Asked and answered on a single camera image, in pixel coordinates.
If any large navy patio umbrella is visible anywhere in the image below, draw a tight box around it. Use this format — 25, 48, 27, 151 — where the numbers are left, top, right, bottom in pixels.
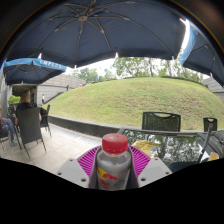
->
4, 0, 188, 69

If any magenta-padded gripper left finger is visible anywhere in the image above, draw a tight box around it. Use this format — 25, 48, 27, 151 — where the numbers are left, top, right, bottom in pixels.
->
55, 145, 101, 190

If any blue-trimmed navy patio umbrella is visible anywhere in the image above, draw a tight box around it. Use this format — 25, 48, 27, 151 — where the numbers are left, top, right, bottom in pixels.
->
2, 57, 68, 86

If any yellow crumpled bag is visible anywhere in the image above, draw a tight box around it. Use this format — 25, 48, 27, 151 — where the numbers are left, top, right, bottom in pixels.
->
132, 139, 160, 158

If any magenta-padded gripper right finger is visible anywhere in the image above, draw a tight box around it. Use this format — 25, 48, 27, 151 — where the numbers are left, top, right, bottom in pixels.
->
128, 144, 173, 190

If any dark wicker chair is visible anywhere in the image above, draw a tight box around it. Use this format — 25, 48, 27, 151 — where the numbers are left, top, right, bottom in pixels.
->
14, 106, 48, 159
39, 103, 53, 138

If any red-capped drink bottle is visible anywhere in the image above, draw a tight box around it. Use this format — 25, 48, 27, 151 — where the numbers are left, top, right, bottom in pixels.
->
95, 133, 133, 192

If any dark mesh-back chair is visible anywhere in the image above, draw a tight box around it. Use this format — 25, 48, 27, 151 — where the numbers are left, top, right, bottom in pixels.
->
202, 116, 218, 132
141, 111, 182, 132

